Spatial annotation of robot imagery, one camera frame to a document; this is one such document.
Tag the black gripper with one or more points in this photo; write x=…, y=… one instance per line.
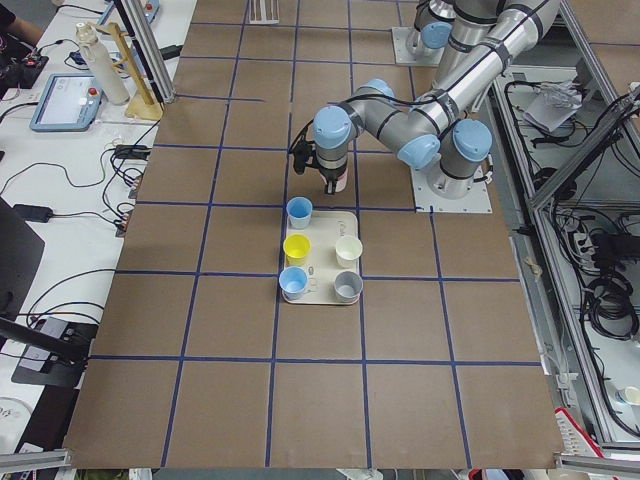
x=331, y=177

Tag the pink cup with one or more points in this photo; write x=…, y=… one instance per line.
x=341, y=182

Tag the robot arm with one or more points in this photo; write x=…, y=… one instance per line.
x=433, y=24
x=486, y=36

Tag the light blue cup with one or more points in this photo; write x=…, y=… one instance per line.
x=299, y=211
x=293, y=281

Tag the pale green cup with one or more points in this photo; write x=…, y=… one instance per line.
x=348, y=250

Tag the yellow cup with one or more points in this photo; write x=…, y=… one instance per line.
x=296, y=248

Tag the grey cup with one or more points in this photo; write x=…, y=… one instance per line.
x=348, y=286

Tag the white rabbit tray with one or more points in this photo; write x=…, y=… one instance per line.
x=321, y=266

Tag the wooden mug tree stand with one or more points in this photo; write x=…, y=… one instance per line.
x=142, y=104

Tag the blue teach pendant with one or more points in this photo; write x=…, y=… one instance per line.
x=69, y=103

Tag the beige thermos bottle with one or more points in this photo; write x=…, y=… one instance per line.
x=99, y=62

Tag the aluminium frame post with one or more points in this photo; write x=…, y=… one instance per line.
x=136, y=24

